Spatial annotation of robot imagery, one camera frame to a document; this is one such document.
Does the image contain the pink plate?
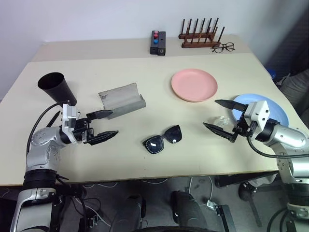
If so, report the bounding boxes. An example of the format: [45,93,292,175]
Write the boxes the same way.
[171,68,218,104]

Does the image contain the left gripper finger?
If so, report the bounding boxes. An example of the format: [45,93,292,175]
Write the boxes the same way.
[89,130,120,146]
[85,109,114,121]

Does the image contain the clear plastic piece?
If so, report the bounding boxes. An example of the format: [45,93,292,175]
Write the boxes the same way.
[209,115,231,127]

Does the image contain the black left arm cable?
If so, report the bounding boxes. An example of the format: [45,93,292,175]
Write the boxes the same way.
[27,102,64,155]

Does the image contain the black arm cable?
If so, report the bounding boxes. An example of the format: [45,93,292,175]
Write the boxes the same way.
[27,102,64,155]
[248,136,309,160]

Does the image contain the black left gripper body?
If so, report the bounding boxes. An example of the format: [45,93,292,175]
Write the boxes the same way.
[71,117,98,146]

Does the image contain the black tapered cup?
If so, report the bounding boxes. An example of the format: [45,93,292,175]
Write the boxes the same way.
[37,72,78,106]

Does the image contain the black metal table bracket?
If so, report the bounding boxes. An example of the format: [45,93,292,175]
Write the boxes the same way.
[214,204,237,232]

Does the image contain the dark fabric curtain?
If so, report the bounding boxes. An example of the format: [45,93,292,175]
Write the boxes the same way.
[264,14,309,76]

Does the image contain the black box holding balls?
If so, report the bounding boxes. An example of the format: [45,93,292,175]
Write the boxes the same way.
[150,30,160,55]

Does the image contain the black table crossbar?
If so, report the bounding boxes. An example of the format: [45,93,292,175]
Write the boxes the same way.
[214,172,281,189]

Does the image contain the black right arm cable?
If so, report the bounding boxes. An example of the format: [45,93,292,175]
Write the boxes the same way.
[248,136,309,160]

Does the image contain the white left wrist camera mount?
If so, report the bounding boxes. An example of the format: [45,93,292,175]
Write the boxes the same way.
[59,103,82,145]

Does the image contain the grey open glasses case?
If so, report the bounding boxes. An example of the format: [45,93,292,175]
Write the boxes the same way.
[98,82,147,120]

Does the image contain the white cable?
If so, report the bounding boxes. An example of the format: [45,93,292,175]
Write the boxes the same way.
[188,177,216,206]

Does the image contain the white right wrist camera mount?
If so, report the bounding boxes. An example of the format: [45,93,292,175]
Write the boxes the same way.
[242,100,270,135]

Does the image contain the blue plate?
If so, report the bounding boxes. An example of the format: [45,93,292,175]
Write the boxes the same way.
[231,93,289,128]

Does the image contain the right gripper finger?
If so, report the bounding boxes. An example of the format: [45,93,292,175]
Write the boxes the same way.
[214,99,249,113]
[202,122,239,144]

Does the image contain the black sunglasses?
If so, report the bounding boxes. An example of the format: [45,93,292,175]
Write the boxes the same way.
[141,124,183,155]

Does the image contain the black box with holes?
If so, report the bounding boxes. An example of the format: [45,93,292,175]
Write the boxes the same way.
[156,31,168,57]

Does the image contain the black chair base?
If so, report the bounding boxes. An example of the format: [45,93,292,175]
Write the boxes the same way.
[238,181,263,227]

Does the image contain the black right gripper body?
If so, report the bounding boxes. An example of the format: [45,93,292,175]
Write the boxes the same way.
[232,115,258,140]

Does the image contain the black-framed eyeglasses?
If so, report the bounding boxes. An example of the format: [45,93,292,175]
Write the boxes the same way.
[211,42,236,54]

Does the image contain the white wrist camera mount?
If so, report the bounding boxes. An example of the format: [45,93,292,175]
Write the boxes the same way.
[59,103,82,145]
[242,100,270,135]

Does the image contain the dark rounded shape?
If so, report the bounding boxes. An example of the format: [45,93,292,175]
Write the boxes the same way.
[170,190,209,232]
[112,194,147,232]

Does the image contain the brown wooden peg rack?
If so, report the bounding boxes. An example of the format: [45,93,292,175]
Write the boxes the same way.
[178,18,226,49]

